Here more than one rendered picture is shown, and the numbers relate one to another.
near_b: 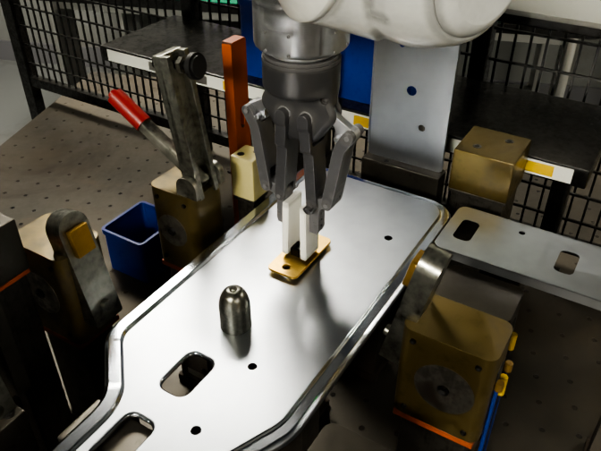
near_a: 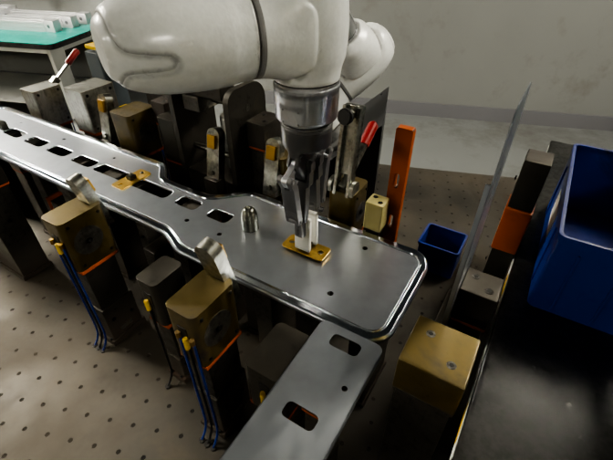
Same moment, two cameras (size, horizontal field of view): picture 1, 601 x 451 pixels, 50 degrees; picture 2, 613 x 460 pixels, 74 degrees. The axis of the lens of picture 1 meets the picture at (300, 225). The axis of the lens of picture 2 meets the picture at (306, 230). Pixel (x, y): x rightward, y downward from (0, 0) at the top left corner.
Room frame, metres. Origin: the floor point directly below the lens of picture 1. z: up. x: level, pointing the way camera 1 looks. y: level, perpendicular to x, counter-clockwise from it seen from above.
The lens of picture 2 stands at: (0.58, -0.55, 1.48)
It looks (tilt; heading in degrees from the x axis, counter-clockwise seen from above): 38 degrees down; 90
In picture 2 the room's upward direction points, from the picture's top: straight up
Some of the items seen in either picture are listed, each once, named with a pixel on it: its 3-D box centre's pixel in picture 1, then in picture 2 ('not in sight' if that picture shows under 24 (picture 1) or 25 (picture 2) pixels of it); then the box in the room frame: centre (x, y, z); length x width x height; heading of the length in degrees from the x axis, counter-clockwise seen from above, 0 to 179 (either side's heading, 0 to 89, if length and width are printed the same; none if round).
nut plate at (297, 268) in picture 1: (300, 251); (306, 245); (0.58, 0.00, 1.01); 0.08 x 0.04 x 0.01; 149
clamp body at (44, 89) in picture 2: not in sight; (66, 139); (-0.23, 0.70, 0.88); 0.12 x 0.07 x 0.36; 59
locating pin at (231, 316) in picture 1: (234, 311); (249, 220); (0.47, 0.07, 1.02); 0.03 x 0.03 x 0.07
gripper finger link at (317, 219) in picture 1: (324, 213); (297, 226); (0.57, -0.03, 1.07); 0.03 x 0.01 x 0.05; 59
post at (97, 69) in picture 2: not in sight; (120, 118); (-0.06, 0.78, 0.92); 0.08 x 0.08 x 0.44; 59
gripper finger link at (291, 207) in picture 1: (292, 222); (309, 226); (0.59, 0.01, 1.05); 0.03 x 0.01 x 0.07; 149
